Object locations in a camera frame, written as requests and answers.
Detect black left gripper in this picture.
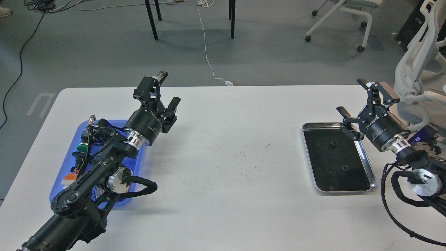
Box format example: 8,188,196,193
124,71,180,146

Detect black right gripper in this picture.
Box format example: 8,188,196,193
337,78,410,152

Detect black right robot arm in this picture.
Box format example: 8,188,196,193
337,78,445,246

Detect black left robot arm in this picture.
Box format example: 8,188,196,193
21,71,180,251

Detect silver metal tray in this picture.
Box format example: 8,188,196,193
302,122,378,194

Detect white office chair right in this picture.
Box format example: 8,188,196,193
394,0,445,132

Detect white office chair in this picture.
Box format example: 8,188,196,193
305,0,380,52
394,0,445,132

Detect white office chair top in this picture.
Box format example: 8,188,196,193
305,0,380,52

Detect blue plastic tray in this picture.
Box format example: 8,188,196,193
50,119,157,216

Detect black table legs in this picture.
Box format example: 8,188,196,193
144,0,236,41

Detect green push button switch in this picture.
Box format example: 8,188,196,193
76,141,89,153

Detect white cable on floor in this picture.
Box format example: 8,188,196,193
167,0,227,83

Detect black cable on floor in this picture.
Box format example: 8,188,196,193
0,0,56,129

